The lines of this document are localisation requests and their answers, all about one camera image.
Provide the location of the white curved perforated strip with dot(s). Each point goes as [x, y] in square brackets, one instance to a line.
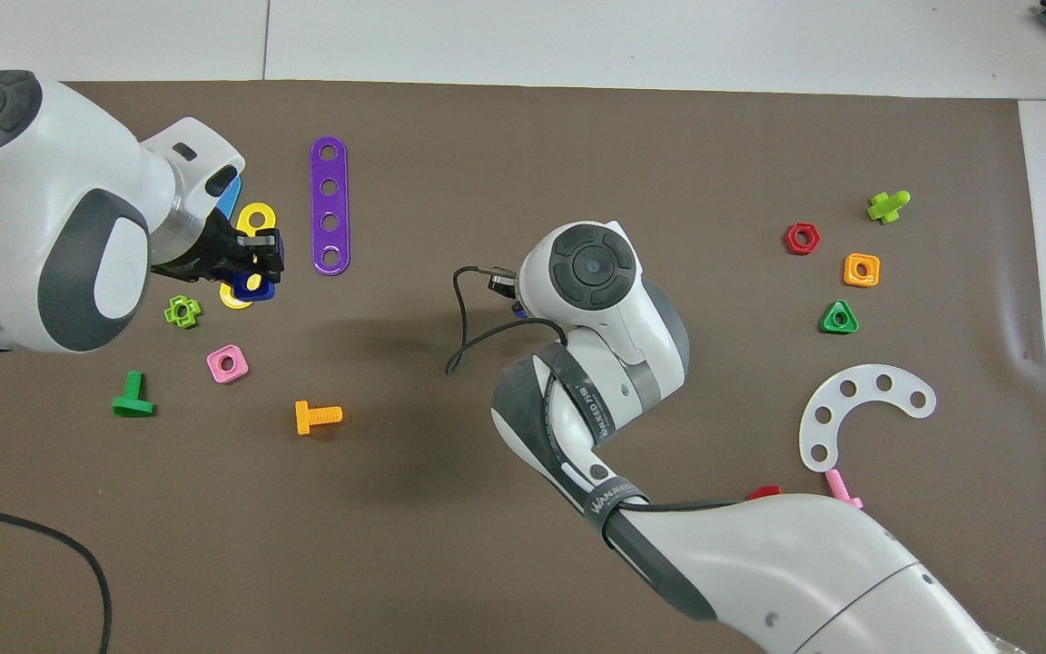
[812, 409]

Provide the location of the pink plastic screw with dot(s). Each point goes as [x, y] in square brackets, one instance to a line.
[841, 486]

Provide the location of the blue two-hole strip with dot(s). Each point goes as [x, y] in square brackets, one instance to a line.
[231, 195]

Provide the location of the orange plastic screw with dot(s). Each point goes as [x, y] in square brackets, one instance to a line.
[316, 417]

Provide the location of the green plastic screw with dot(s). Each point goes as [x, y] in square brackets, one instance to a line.
[133, 400]

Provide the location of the blue plastic screw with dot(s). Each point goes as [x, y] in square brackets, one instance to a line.
[518, 310]

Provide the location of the purple four-hole strip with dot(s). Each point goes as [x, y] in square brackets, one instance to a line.
[330, 171]

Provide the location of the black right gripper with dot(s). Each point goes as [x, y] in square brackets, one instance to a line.
[501, 282]

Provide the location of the yellow three-hole strip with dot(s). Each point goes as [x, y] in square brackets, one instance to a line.
[244, 214]

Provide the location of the lime green cross nut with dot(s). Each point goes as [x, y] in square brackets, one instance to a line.
[172, 318]

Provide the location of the pink square nut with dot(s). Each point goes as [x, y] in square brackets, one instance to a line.
[214, 372]

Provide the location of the red hexagon nut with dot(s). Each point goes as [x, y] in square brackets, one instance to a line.
[791, 247]

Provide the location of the red plastic screw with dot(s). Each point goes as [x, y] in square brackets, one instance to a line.
[764, 492]

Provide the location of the green triangle nut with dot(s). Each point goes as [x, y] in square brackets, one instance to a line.
[827, 324]

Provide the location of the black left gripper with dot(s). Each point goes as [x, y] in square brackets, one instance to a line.
[205, 245]

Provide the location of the blue square nut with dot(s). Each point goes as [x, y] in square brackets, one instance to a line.
[255, 289]

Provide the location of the orange square nut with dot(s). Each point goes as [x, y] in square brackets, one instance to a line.
[849, 280]

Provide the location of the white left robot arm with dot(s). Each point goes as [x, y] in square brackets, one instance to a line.
[51, 209]

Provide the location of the brown table mat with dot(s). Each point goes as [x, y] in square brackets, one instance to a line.
[450, 163]

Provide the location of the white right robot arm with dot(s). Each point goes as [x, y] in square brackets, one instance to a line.
[804, 563]

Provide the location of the lime green cross screw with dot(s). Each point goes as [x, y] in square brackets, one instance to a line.
[886, 207]

